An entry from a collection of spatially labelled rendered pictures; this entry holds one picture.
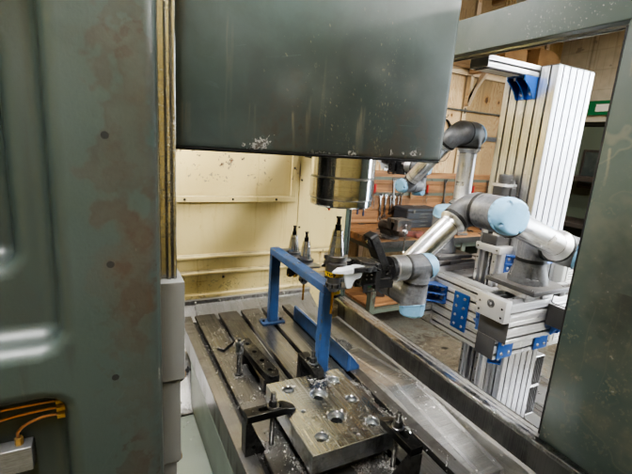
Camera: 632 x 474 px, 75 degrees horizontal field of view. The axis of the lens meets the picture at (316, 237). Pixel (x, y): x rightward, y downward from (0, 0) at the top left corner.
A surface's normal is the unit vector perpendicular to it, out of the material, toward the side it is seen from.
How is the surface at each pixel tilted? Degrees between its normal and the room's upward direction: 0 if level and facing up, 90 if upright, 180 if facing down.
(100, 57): 90
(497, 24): 90
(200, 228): 90
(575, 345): 90
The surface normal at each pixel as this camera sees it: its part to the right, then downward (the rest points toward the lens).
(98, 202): 0.45, 0.23
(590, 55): -0.89, 0.04
